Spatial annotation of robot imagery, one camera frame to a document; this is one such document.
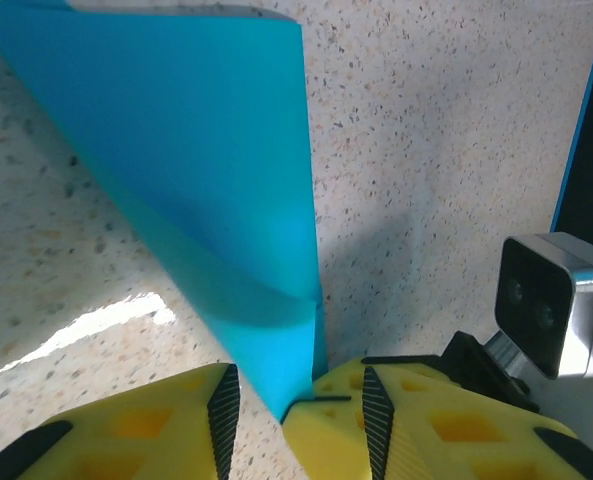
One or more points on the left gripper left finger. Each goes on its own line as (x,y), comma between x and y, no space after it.
(126,440)

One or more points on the blue paper sheet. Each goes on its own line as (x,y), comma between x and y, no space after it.
(201,150)

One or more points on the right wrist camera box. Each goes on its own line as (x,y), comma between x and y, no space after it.
(531,300)

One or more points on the blue table edge strip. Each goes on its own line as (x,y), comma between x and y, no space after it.
(578,150)

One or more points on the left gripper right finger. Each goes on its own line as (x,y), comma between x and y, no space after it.
(426,450)

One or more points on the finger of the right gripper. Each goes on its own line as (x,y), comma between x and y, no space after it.
(341,380)
(326,440)

